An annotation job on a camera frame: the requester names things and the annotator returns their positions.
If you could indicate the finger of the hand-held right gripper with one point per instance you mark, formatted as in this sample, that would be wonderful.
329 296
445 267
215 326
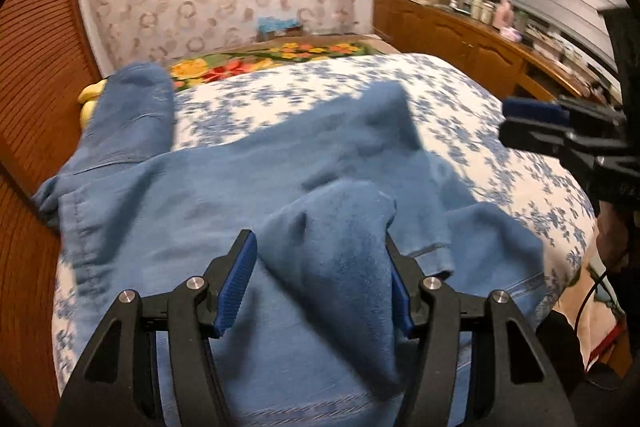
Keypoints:
532 111
540 137

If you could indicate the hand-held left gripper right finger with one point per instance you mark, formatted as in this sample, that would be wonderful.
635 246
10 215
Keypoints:
401 307

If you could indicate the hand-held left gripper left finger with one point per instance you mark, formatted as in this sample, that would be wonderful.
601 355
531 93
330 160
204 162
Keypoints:
235 287

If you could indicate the blue denim pants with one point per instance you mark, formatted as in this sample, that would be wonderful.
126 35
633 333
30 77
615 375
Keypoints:
200 207

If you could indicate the white blue floral bed sheet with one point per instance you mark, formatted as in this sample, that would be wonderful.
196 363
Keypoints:
475 147

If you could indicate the pink tissue box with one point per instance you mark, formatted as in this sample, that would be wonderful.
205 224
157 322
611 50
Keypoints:
512 34

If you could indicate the pink bottle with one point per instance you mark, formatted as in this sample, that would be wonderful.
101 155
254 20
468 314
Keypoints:
504 14

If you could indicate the wooden cabinet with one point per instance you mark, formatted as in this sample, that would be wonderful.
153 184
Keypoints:
450 37

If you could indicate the white jar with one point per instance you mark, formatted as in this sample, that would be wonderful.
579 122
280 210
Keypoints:
481 7

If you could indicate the dark cloth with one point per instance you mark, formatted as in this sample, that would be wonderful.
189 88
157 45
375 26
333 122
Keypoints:
565 347

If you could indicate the colourful flower blanket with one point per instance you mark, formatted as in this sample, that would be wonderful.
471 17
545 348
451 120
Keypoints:
240 67

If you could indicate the yellow plush toy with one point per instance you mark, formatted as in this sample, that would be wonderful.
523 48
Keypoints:
90 94

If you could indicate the cardboard box with blue tissue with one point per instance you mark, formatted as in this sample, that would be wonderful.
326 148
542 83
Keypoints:
277 29

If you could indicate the wooden louvered door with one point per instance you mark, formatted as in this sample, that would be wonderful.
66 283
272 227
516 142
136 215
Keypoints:
35 82

